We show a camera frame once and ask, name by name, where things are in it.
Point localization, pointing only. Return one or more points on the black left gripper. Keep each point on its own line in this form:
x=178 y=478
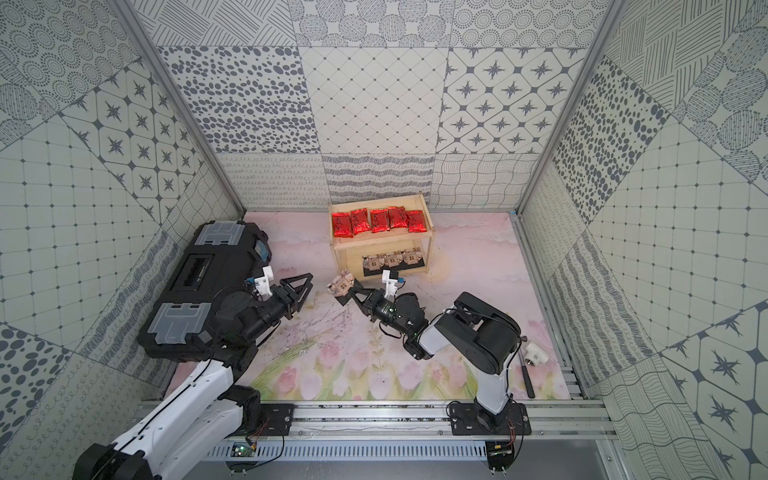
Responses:
x=285 y=292

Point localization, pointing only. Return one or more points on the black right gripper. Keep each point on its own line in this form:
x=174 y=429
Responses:
x=372 y=302

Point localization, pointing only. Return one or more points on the brown patterned tea bag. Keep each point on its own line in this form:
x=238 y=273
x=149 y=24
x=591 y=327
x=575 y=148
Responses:
x=393 y=261
x=373 y=265
x=341 y=285
x=413 y=258

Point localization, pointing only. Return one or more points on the red tea bag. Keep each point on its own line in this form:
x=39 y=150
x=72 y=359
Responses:
x=397 y=217
x=379 y=219
x=416 y=221
x=360 y=222
x=341 y=225

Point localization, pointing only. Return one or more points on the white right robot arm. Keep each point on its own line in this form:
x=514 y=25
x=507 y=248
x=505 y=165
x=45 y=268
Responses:
x=486 y=337

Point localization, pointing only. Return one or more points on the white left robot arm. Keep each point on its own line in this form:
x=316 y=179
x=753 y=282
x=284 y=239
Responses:
x=170 y=440

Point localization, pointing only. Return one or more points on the light wooden shelf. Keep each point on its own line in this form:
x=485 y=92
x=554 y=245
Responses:
x=348 y=253

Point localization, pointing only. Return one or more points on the black plastic toolbox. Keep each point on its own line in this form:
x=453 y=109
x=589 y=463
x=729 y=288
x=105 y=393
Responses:
x=201 y=282

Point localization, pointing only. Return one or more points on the green circuit board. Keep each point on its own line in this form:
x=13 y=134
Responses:
x=242 y=450

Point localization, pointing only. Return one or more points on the small white object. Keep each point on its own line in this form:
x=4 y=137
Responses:
x=534 y=355

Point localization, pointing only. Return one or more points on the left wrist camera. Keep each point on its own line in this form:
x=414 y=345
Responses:
x=261 y=285

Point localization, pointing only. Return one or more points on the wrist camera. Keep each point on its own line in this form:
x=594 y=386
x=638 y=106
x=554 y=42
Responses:
x=261 y=285
x=392 y=283

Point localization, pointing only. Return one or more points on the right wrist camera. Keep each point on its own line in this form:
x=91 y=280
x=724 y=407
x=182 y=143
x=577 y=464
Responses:
x=392 y=283

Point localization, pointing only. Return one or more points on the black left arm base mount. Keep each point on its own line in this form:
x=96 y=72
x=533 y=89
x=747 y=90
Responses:
x=258 y=418

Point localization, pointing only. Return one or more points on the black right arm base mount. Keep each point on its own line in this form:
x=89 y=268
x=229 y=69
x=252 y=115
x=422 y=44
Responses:
x=467 y=419

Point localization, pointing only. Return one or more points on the black handled hammer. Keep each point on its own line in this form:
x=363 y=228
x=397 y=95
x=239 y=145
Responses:
x=530 y=392

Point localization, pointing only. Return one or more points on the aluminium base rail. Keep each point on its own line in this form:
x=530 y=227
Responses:
x=420 y=431

